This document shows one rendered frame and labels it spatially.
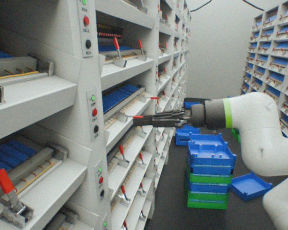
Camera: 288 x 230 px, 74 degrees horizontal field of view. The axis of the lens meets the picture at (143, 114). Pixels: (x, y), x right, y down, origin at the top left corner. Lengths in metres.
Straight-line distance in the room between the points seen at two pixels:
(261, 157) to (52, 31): 0.54
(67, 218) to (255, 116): 0.56
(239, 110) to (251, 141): 0.09
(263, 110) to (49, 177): 0.54
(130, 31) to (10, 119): 0.87
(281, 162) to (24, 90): 0.56
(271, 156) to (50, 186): 0.49
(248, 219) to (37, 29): 1.69
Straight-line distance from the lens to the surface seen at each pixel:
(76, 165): 0.48
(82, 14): 0.43
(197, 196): 1.63
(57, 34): 0.41
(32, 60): 0.41
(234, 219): 1.72
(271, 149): 0.56
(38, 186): 0.43
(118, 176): 0.74
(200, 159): 1.43
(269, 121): 0.59
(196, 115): 0.60
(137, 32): 1.08
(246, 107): 0.60
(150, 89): 1.08
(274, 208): 1.00
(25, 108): 0.32
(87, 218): 0.59
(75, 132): 0.45
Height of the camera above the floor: 1.19
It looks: 20 degrees down
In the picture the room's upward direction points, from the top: straight up
